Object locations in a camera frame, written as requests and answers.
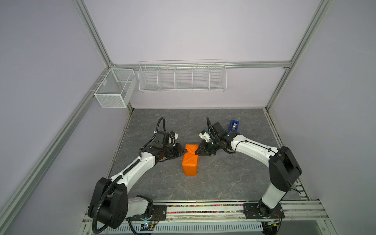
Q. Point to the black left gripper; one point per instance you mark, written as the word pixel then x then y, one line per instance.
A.
pixel 178 153

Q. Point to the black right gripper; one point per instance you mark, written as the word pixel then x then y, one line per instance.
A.
pixel 203 150

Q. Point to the orange wrapping paper sheet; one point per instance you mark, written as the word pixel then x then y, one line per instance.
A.
pixel 190 160

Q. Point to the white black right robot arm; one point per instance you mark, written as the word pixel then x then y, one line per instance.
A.
pixel 284 169

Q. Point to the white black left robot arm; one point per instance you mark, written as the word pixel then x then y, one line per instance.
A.
pixel 110 204

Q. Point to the blue tape dispenser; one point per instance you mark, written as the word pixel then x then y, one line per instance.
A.
pixel 234 125

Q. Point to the white mesh side basket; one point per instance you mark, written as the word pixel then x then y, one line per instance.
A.
pixel 116 88

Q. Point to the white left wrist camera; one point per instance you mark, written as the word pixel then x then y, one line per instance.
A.
pixel 172 138

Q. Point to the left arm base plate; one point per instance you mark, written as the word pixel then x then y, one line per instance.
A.
pixel 155 212

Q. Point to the white wire wall shelf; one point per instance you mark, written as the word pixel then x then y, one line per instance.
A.
pixel 182 75

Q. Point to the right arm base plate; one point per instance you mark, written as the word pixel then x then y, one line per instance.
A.
pixel 258 211

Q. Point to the white vented cable duct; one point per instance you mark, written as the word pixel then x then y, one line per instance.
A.
pixel 198 228

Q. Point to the aluminium front rail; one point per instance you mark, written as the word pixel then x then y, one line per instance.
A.
pixel 191 211

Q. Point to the aluminium corner frame post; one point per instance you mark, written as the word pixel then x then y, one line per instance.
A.
pixel 91 29

